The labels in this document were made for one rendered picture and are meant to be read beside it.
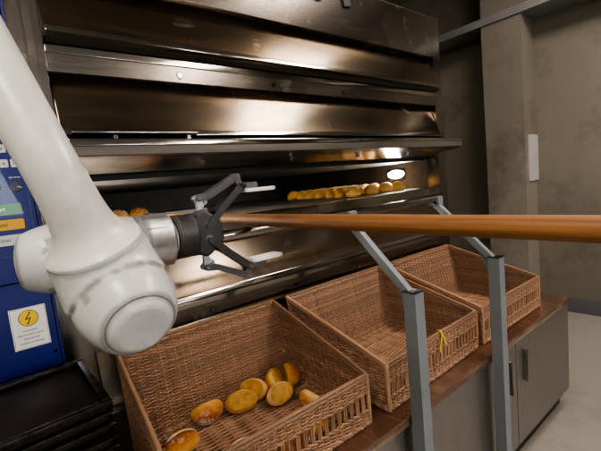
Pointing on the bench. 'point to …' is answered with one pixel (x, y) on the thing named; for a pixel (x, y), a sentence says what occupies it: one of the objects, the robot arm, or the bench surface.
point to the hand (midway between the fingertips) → (270, 221)
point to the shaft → (440, 225)
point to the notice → (29, 327)
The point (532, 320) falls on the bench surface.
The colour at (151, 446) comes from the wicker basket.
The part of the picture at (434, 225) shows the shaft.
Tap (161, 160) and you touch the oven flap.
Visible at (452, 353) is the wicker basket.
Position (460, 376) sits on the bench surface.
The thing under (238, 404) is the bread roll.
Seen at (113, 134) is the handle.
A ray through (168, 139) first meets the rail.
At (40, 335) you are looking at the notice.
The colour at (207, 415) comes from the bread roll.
